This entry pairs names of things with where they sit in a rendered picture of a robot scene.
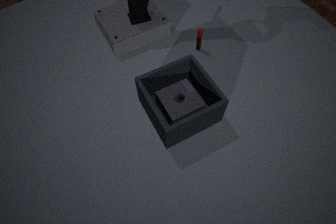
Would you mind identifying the dark red cylinder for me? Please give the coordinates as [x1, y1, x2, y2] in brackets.
[196, 28, 203, 50]

